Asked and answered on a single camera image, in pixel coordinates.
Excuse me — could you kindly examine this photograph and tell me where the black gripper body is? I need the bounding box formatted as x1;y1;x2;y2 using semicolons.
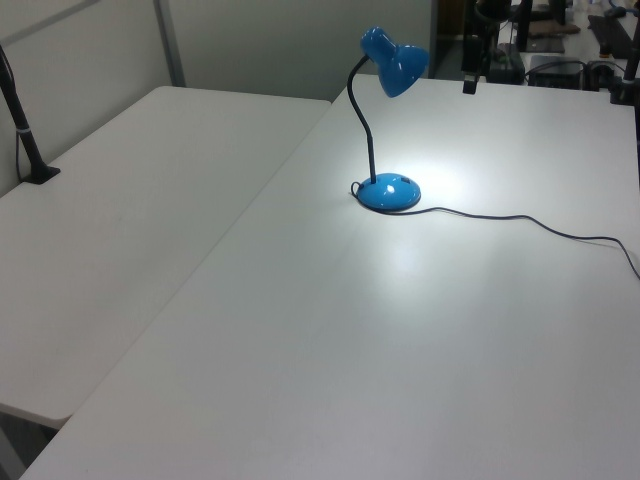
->
462;33;485;77

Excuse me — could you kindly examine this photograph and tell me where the black flat board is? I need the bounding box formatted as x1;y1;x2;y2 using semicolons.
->
587;13;640;57

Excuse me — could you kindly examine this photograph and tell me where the black box with green light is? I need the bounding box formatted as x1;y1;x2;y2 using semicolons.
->
487;43;527;84

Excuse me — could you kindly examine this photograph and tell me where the black lamp power cable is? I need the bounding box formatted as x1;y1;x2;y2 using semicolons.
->
348;180;640;281

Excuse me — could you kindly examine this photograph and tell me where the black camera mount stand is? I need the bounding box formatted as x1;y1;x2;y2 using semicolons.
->
607;29;640;106

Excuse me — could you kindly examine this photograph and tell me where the blue gooseneck desk lamp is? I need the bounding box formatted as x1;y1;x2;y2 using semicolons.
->
348;25;431;212

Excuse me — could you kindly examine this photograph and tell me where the black background pole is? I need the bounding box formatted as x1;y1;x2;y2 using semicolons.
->
514;0;533;51

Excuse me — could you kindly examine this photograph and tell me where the black clamped camera pole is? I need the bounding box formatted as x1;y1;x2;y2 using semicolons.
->
0;43;62;186

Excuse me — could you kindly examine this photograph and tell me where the grey metal partition post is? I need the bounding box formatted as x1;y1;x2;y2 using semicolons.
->
152;0;187;87

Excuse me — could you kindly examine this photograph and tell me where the dark equipment box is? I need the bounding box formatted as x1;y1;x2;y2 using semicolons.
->
525;54;587;90

